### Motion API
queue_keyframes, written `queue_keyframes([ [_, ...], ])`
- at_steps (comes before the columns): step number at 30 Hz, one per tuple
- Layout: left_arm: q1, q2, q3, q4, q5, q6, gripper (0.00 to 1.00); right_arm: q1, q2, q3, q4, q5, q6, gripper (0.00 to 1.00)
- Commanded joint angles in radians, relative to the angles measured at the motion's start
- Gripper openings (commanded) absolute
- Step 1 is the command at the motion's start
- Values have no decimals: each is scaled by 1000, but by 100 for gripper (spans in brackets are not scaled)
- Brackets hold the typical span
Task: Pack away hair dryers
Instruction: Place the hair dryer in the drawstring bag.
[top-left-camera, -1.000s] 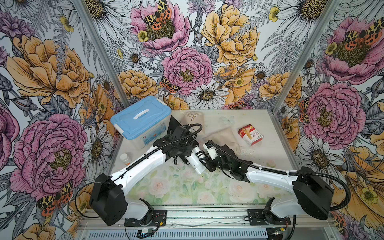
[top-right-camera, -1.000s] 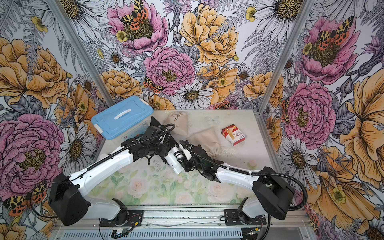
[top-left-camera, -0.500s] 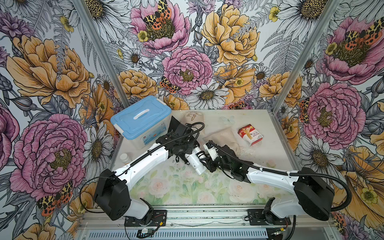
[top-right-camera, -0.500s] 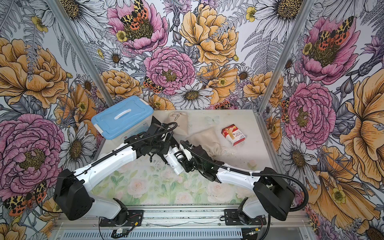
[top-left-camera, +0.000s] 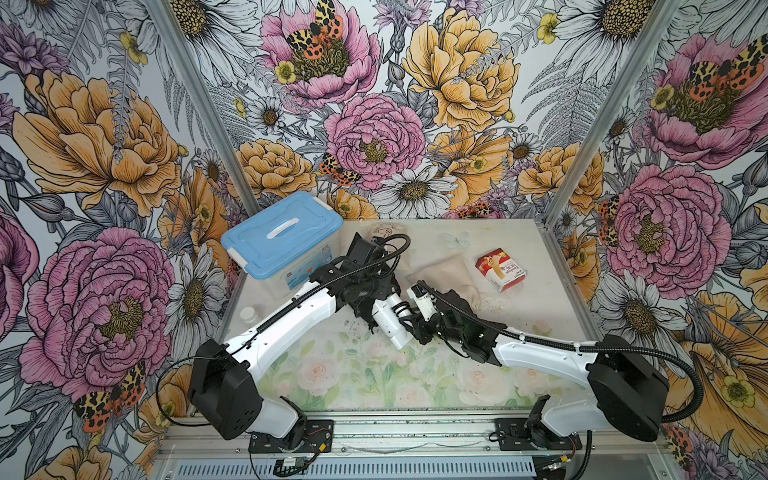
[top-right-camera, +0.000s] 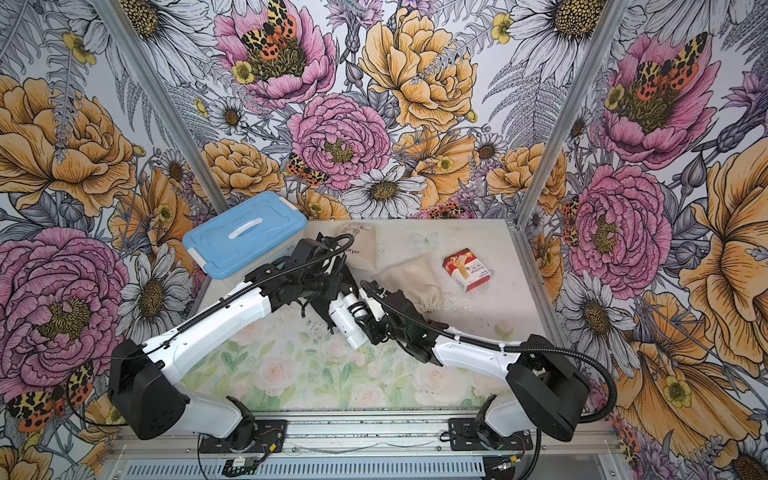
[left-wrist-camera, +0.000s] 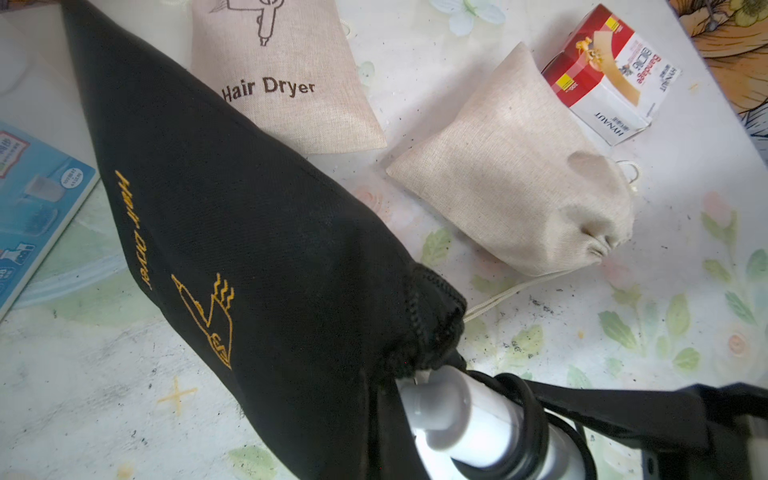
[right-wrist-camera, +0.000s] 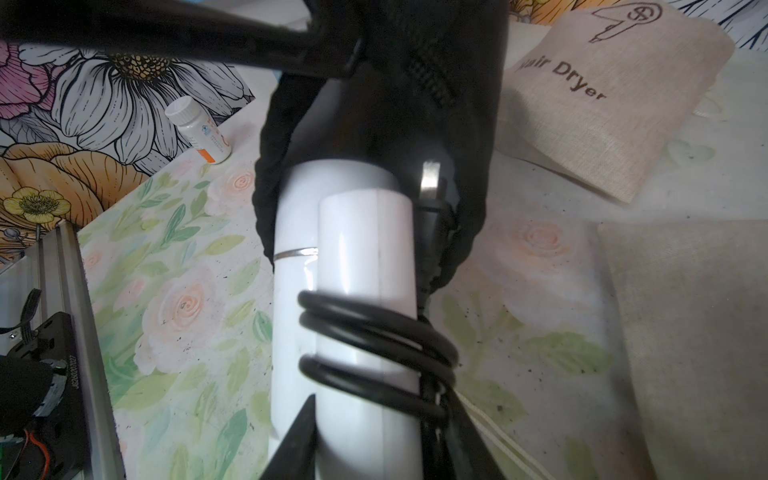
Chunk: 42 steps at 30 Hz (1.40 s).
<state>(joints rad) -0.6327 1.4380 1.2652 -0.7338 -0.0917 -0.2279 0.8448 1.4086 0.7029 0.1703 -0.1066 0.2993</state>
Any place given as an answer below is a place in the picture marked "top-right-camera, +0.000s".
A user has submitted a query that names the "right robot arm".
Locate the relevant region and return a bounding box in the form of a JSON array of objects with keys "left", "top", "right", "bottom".
[{"left": 361, "top": 282, "right": 590, "bottom": 449}]

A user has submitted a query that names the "black hair dryer pouch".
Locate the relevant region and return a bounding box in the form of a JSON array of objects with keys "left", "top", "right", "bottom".
[{"left": 309, "top": 264, "right": 358, "bottom": 331}]

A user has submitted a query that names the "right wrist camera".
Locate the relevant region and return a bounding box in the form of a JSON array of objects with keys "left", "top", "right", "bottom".
[{"left": 360, "top": 281, "right": 385, "bottom": 322}]

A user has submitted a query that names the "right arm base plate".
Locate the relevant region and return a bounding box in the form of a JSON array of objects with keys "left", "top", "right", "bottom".
[{"left": 440, "top": 417, "right": 534, "bottom": 453}]

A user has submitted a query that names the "red white bandage box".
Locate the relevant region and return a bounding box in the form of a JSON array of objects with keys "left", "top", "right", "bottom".
[{"left": 442, "top": 248, "right": 492, "bottom": 292}]

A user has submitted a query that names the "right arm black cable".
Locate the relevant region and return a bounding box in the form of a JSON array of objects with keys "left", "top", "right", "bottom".
[{"left": 359, "top": 280, "right": 618, "bottom": 480}]

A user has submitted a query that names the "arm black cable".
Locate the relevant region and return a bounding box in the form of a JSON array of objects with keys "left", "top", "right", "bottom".
[
  {"left": 359, "top": 280, "right": 618, "bottom": 480},
  {"left": 65, "top": 233, "right": 356, "bottom": 430}
]

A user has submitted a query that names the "blue lidded storage box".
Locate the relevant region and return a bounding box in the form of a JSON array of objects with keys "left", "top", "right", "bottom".
[{"left": 182, "top": 191, "right": 308, "bottom": 280}]

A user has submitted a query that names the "aluminium front rail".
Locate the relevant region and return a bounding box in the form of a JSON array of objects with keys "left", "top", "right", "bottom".
[{"left": 101, "top": 410, "right": 632, "bottom": 479}]

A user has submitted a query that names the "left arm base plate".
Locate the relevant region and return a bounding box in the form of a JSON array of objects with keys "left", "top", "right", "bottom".
[{"left": 199, "top": 419, "right": 288, "bottom": 455}]

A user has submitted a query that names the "white hair dryer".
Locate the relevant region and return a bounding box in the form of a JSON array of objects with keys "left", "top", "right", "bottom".
[{"left": 331, "top": 293, "right": 374, "bottom": 350}]

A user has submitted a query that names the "beige cloth bag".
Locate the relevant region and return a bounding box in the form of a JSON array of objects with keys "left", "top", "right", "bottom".
[
  {"left": 373, "top": 254, "right": 474, "bottom": 315},
  {"left": 336, "top": 223, "right": 378, "bottom": 272}
]

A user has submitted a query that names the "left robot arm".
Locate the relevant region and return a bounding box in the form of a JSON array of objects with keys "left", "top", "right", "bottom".
[{"left": 107, "top": 234, "right": 354, "bottom": 452}]

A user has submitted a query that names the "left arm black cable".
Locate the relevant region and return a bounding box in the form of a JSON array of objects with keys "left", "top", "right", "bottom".
[{"left": 65, "top": 233, "right": 356, "bottom": 430}]

